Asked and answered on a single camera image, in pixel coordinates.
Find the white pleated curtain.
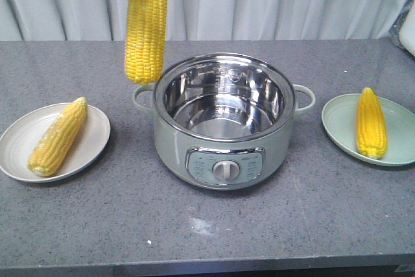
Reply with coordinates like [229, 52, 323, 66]
[1, 0, 411, 41]

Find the pale yellow corn cob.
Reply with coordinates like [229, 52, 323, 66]
[27, 97, 88, 177]

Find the cream white plate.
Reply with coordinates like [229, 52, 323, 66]
[1, 98, 110, 183]

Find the bright yellow corn cob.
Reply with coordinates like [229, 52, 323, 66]
[355, 87, 388, 160]

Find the light green plate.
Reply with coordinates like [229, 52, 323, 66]
[321, 93, 414, 167]

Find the green electric cooking pot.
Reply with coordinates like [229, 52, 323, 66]
[133, 53, 316, 190]

